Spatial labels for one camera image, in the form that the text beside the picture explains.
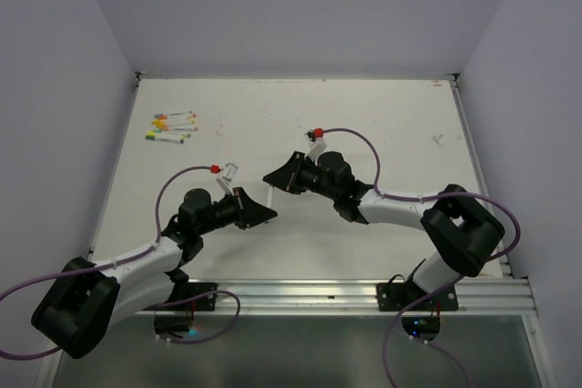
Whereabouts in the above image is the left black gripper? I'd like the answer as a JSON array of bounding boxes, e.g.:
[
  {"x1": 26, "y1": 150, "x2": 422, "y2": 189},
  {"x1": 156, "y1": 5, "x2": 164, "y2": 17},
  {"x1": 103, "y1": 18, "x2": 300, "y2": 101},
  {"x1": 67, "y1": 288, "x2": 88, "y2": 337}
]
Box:
[{"x1": 196, "y1": 185, "x2": 276, "y2": 234}]

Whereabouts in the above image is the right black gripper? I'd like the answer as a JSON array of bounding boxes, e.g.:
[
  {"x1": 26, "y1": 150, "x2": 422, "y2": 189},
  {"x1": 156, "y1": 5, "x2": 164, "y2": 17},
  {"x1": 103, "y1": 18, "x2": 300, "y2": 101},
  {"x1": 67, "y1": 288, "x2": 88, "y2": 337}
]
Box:
[{"x1": 264, "y1": 149, "x2": 338, "y2": 200}]

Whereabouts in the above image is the light green marker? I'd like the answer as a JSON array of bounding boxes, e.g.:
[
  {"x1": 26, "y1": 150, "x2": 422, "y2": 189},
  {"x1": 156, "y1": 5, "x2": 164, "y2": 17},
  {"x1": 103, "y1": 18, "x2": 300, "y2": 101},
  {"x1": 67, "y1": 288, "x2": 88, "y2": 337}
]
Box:
[{"x1": 266, "y1": 185, "x2": 274, "y2": 209}]

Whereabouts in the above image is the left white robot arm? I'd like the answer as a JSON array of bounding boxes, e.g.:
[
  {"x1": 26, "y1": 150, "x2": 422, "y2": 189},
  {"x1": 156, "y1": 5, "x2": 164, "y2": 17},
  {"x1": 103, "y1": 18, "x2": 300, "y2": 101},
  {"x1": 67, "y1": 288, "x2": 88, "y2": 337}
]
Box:
[{"x1": 31, "y1": 187, "x2": 277, "y2": 359}]

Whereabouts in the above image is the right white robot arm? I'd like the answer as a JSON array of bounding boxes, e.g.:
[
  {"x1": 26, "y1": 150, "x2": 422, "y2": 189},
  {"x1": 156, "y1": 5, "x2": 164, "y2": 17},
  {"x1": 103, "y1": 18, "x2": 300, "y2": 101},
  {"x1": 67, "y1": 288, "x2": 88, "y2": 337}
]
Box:
[{"x1": 263, "y1": 152, "x2": 506, "y2": 312}]

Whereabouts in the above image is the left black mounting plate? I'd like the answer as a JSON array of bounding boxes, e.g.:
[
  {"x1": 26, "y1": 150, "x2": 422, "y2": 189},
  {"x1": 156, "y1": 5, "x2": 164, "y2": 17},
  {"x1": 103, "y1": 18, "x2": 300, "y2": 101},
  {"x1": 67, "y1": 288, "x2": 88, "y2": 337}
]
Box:
[{"x1": 167, "y1": 282, "x2": 218, "y2": 312}]

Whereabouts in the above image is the black mounting plate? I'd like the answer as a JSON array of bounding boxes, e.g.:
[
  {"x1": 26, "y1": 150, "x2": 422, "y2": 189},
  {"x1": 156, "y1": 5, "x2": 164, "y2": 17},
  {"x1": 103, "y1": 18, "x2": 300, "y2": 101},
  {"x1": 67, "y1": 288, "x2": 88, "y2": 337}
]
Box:
[
  {"x1": 167, "y1": 282, "x2": 218, "y2": 312},
  {"x1": 376, "y1": 282, "x2": 459, "y2": 312}
]

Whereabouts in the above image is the orange capped marker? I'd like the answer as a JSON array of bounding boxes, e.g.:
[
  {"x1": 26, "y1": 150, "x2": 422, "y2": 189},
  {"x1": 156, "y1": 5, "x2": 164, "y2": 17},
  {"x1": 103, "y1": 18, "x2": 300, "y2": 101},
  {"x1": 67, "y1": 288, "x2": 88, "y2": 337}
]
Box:
[{"x1": 152, "y1": 118, "x2": 196, "y2": 127}]

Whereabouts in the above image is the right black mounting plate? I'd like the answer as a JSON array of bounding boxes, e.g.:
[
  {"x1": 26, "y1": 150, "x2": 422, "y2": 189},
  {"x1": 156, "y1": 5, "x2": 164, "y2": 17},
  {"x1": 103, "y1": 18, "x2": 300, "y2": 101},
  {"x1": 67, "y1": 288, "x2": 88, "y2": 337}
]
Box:
[{"x1": 376, "y1": 282, "x2": 459, "y2": 312}]

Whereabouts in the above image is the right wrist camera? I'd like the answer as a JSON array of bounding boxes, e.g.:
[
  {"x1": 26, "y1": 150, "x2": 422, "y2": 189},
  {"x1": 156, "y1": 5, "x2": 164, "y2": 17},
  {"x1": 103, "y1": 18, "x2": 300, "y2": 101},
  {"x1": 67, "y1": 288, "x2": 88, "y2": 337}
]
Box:
[{"x1": 304, "y1": 128, "x2": 327, "y2": 163}]

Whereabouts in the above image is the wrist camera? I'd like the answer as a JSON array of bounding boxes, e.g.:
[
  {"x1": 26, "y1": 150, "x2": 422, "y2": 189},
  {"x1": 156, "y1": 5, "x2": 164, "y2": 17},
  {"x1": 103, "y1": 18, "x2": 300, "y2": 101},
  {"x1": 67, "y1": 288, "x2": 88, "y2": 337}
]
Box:
[
  {"x1": 210, "y1": 163, "x2": 238, "y2": 195},
  {"x1": 304, "y1": 128, "x2": 327, "y2": 163}
]

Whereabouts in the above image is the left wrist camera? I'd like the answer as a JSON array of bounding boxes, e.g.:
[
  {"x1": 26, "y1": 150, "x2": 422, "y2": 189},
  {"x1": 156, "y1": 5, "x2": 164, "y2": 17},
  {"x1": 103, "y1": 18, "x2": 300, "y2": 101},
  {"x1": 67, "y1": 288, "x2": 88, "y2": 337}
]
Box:
[{"x1": 210, "y1": 163, "x2": 238, "y2": 195}]

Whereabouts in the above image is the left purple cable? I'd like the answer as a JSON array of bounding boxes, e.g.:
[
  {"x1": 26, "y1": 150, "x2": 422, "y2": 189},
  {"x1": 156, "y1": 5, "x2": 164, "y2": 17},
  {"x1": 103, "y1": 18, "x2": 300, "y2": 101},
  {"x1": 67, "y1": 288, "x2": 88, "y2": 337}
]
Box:
[{"x1": 0, "y1": 164, "x2": 242, "y2": 360}]

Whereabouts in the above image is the purple cable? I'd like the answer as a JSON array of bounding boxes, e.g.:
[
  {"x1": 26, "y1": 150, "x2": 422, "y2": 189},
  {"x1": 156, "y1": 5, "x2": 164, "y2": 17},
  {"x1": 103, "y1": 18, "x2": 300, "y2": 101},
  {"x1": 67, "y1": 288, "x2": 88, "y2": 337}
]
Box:
[
  {"x1": 317, "y1": 126, "x2": 522, "y2": 388},
  {"x1": 0, "y1": 164, "x2": 242, "y2": 360}
]

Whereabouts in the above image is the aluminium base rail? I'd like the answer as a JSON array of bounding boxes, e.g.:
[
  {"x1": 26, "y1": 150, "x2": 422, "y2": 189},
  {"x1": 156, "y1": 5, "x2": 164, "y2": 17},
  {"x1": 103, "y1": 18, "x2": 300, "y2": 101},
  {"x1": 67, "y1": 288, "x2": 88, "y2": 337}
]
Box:
[{"x1": 135, "y1": 276, "x2": 537, "y2": 316}]

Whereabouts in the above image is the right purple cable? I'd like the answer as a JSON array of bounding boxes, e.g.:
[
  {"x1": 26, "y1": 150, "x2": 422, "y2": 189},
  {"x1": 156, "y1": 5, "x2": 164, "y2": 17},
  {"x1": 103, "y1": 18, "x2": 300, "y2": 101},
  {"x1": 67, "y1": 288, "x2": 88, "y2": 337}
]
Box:
[{"x1": 317, "y1": 126, "x2": 522, "y2": 388}]

